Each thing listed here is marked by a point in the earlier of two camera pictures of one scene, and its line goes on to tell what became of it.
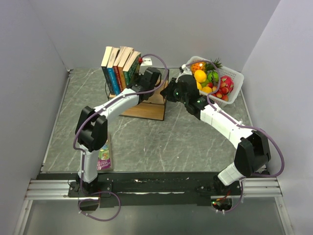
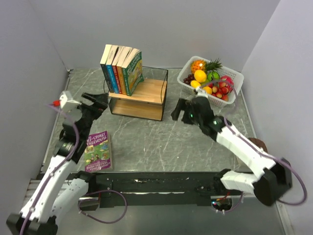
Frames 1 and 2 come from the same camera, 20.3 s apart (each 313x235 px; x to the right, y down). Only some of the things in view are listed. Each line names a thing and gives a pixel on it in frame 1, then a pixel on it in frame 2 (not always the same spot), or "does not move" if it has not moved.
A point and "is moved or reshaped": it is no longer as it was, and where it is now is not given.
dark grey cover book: [107, 52] does not move
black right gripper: [167, 92] to [181, 105]
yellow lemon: [198, 85] does not move
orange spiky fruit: [195, 66] does not move
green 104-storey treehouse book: [130, 70] is moved or reshaped
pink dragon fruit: [229, 82] does not move
